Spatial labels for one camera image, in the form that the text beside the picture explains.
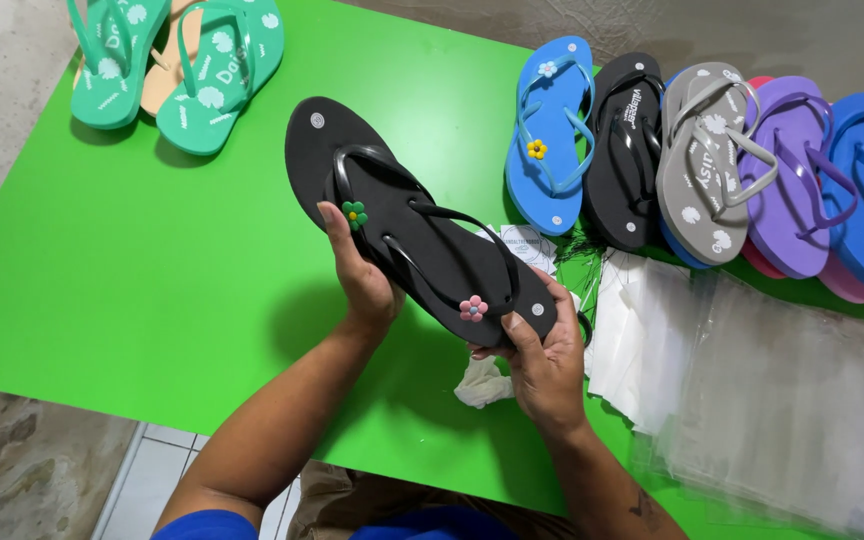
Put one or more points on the person's right hand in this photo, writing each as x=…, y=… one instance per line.
x=548, y=375

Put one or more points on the person's left hand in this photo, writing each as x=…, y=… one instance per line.
x=364, y=289

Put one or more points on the black flip-flop with pink flower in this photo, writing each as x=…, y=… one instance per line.
x=533, y=296

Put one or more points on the black flip-flop with green flower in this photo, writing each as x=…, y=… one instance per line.
x=312, y=146

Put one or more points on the crumpled white tissue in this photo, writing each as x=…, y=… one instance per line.
x=483, y=384

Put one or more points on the white paper label tags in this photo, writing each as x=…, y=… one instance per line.
x=533, y=251

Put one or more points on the blue flip-flop under grey one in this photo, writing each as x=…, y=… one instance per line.
x=678, y=247

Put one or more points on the plain black flip-flop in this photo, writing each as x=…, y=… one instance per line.
x=616, y=202

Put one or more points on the blue flip-flop with flower charms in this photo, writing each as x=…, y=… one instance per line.
x=552, y=187

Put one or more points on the person's khaki trousers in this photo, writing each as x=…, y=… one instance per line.
x=372, y=491

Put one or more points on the teal printed flip-flop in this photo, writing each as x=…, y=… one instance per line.
x=211, y=112
x=113, y=90

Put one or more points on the grey printed flip-flop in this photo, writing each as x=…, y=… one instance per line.
x=691, y=187

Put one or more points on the stack of clear plastic bags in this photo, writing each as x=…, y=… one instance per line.
x=784, y=405

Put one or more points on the purple flip-flop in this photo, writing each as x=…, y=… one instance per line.
x=781, y=217

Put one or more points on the person's blue shirt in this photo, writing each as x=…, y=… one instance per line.
x=207, y=526

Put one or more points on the beige flip-flop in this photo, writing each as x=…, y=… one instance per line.
x=158, y=86

